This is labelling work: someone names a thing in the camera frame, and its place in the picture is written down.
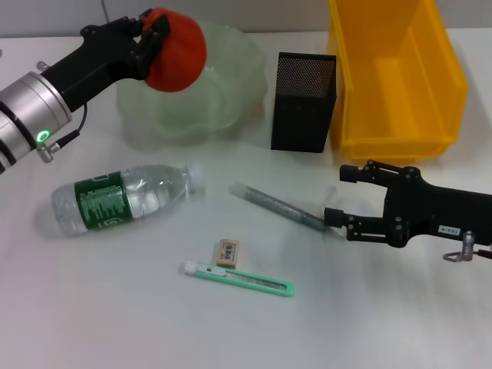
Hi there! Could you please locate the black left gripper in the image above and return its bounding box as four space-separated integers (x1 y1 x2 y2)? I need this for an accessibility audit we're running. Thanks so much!
40 9 172 112

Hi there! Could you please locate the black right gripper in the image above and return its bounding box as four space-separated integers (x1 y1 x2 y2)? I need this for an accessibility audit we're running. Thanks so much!
324 159 492 249

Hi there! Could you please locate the red ball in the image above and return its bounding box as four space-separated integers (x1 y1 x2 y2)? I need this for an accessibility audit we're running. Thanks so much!
144 7 208 94

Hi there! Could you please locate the grey glitter pen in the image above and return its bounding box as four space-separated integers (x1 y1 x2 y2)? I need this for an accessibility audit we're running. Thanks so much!
228 182 327 231

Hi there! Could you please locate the green utility knife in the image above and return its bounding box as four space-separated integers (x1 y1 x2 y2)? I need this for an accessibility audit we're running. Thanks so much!
183 261 296 298

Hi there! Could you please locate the beige eraser with barcode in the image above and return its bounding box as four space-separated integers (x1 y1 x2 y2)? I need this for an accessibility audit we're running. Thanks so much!
215 238 241 268

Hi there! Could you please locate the clear water bottle green label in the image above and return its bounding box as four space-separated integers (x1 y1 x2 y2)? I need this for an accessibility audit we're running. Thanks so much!
52 163 206 238

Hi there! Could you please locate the black mesh pen holder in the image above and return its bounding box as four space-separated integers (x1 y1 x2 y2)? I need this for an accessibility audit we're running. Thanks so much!
270 52 337 154

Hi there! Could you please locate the green glass fruit bowl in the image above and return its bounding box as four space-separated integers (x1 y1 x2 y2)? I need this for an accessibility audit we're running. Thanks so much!
115 21 270 149

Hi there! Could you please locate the yellow plastic bin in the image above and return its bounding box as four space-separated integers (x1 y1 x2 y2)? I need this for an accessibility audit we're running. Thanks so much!
326 0 470 166

